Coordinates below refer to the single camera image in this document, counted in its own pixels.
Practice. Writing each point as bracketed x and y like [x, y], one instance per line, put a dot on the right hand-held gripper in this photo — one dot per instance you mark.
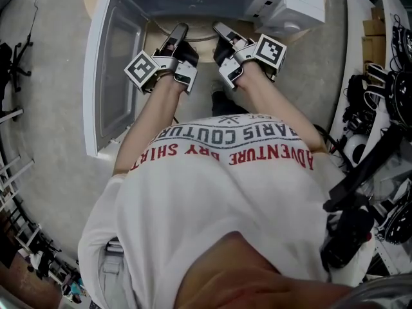
[268, 51]

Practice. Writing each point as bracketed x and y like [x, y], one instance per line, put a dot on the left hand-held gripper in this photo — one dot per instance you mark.
[141, 69]

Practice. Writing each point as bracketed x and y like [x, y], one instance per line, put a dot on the clear glass microwave plate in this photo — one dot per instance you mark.
[199, 34]

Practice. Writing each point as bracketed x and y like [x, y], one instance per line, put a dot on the person's right forearm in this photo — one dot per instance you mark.
[277, 101]

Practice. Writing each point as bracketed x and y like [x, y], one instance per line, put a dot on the person's left forearm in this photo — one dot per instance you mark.
[151, 114]

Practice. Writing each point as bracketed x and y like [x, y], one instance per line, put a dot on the person's dark shoe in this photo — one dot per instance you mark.
[228, 103]

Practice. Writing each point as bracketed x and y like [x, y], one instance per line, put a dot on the white microwave dial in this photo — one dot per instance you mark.
[291, 27]

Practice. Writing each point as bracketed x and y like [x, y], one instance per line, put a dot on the white microwave door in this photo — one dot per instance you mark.
[119, 76]

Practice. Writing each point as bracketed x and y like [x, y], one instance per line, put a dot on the white curved shelf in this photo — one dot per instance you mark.
[341, 114]

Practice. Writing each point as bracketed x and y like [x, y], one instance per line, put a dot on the cardboard box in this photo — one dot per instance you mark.
[373, 50]
[375, 27]

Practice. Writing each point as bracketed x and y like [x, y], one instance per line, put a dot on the white printed t-shirt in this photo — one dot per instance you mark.
[193, 204]

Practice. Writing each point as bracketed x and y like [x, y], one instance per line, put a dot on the white round device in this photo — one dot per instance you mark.
[354, 148]

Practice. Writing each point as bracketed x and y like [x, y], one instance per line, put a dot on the black office chair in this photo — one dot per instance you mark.
[13, 60]

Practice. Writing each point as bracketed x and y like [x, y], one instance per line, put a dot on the black worn screen unit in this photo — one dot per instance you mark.
[354, 179]

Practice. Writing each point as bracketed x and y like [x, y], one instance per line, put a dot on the black waist pouch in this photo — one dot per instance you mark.
[347, 237]

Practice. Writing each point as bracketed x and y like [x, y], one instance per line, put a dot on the grey trousers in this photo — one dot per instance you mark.
[112, 278]

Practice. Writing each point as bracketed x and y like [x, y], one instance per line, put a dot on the white frame table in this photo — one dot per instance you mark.
[16, 175]

